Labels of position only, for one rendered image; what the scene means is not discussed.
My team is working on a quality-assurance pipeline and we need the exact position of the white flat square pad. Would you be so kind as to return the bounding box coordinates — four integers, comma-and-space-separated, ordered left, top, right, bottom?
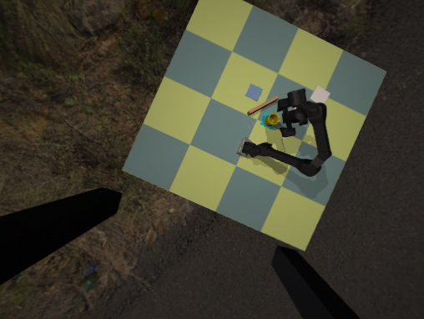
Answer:
310, 85, 330, 104

